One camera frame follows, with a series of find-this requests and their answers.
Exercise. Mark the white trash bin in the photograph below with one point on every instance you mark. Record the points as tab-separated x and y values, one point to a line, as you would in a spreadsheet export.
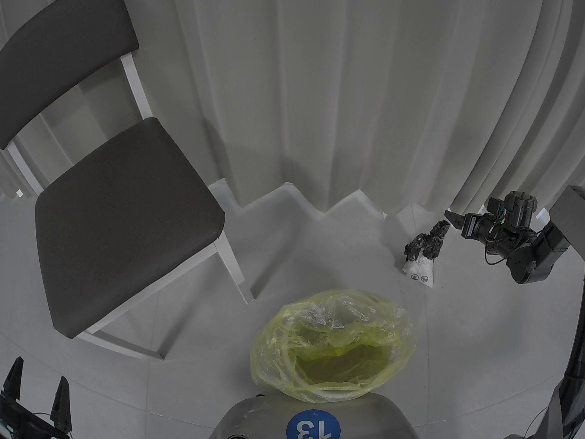
338	394

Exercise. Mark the clear printed wrapper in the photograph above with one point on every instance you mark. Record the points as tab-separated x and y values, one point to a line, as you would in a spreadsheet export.
419	270

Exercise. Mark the dark grey white-framed chair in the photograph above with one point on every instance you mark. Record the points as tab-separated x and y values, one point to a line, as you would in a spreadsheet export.
119	227

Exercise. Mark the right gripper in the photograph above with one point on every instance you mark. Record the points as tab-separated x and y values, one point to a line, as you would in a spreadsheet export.
473	227

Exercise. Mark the yellow plastic bag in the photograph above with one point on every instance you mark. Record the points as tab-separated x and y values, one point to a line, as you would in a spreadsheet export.
379	327

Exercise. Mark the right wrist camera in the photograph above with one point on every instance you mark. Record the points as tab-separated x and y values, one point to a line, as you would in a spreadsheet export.
493	207

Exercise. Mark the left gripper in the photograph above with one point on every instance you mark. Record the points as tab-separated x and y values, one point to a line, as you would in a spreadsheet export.
23	423

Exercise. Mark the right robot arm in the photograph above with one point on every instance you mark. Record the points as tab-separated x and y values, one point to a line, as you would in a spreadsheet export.
534	254

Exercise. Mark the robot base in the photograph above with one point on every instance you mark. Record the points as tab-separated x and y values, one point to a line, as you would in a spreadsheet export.
356	414

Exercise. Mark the white curtain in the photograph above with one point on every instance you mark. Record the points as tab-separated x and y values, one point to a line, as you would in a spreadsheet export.
342	62

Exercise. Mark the black plastic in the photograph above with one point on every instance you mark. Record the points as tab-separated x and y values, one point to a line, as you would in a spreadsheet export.
425	243

